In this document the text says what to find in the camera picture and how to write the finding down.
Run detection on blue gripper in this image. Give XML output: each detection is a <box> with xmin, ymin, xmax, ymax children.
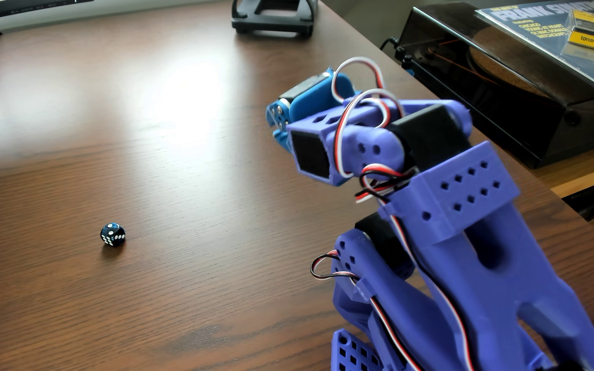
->
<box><xmin>266</xmin><ymin>69</ymin><xmax>355</xmax><ymax>153</ymax></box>

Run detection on black turntable power cable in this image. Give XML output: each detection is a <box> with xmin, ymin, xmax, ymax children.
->
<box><xmin>379</xmin><ymin>36</ymin><xmax>414</xmax><ymax>71</ymax></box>

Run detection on black monitor base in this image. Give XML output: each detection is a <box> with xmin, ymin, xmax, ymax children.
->
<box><xmin>0</xmin><ymin>0</ymin><xmax>95</xmax><ymax>24</ymax></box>

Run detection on Frank Sinatra record sleeve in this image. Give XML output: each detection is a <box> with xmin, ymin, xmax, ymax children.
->
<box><xmin>475</xmin><ymin>0</ymin><xmax>594</xmax><ymax>102</ymax></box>

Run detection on black turntable with dust cover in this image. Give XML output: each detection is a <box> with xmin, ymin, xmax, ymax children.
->
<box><xmin>395</xmin><ymin>2</ymin><xmax>594</xmax><ymax>170</ymax></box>

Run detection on purple perforated robot base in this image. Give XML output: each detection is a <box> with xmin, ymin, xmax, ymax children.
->
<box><xmin>330</xmin><ymin>329</ymin><xmax>385</xmax><ymax>371</ymax></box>

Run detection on dark blue dice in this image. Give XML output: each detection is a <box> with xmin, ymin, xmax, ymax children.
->
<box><xmin>100</xmin><ymin>223</ymin><xmax>127</xmax><ymax>247</ymax></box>

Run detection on light wooden shelf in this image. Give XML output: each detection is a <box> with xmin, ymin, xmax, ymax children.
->
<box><xmin>529</xmin><ymin>138</ymin><xmax>594</xmax><ymax>200</ymax></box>

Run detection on black plastic stand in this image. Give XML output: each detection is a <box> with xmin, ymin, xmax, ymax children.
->
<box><xmin>231</xmin><ymin>0</ymin><xmax>319</xmax><ymax>38</ymax></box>

